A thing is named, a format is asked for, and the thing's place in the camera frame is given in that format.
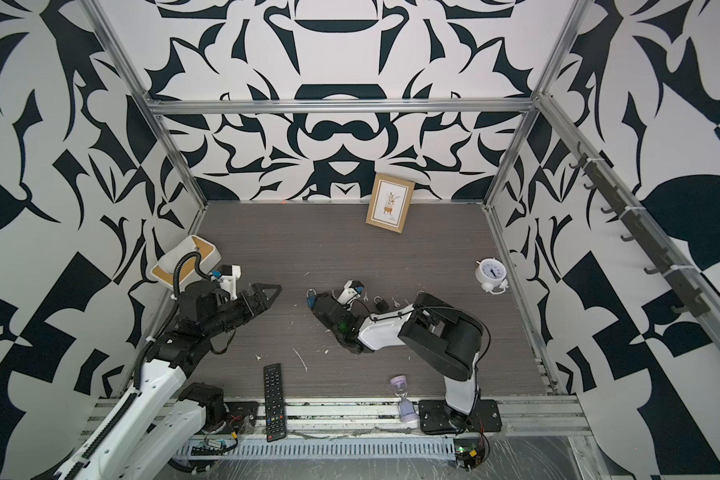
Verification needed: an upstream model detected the black padlock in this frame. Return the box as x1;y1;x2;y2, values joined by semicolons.
373;296;390;313

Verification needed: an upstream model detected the blue padlock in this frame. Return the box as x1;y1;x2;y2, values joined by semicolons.
306;289;317;309

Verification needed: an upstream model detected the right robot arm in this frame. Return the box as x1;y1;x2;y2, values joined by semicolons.
307;287;488;433

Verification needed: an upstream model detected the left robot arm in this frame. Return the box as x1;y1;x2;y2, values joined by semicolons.
53;279;282;479

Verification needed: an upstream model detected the purple hourglass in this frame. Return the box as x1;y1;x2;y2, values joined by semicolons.
389;375;418;424

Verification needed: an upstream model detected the black remote control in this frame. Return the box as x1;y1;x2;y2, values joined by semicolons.
263;363;287;442

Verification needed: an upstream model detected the left circuit board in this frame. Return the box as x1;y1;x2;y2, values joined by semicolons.
190;435;239;457

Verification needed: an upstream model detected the circuit board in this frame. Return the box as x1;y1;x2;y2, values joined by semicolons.
190;435;239;457
454;439;491;471

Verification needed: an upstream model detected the white alarm clock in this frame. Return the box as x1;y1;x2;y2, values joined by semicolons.
475;258;509;295

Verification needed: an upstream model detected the right circuit board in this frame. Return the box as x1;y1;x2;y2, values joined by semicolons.
454;439;491;471

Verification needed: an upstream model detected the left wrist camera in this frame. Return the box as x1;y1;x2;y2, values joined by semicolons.
211;264;242;300

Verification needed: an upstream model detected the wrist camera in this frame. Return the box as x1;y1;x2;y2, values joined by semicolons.
211;264;242;300
337;280;365;306

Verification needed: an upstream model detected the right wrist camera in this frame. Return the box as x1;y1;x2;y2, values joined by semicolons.
337;280;365;306

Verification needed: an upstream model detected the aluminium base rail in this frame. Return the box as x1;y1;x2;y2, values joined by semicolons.
80;395;595;439

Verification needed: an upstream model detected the white cable duct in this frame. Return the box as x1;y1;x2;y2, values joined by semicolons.
174;437;457;461

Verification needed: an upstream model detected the wooden picture frame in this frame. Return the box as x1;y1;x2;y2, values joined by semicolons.
366;173;415;233

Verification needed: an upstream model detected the wall hook rail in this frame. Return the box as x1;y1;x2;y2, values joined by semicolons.
571;152;712;318

